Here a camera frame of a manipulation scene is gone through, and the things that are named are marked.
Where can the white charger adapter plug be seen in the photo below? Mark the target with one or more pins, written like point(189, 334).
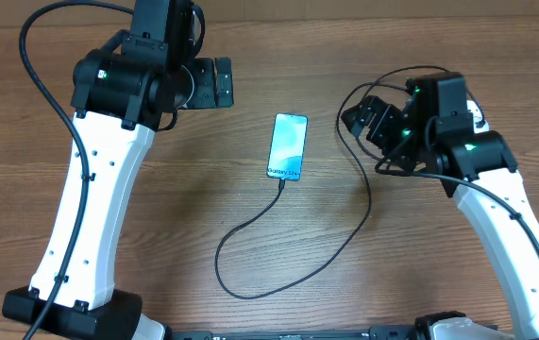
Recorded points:
point(480, 125)

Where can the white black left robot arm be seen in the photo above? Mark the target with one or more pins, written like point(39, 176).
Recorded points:
point(121, 91)

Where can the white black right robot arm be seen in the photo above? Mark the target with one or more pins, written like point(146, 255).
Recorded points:
point(438, 136)

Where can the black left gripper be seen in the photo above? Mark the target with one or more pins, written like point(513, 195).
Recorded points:
point(206, 95)

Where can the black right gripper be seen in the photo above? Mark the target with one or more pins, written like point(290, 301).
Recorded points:
point(384, 114)

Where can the blue Galaxy smartphone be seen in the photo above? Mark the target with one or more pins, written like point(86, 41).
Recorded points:
point(287, 147)

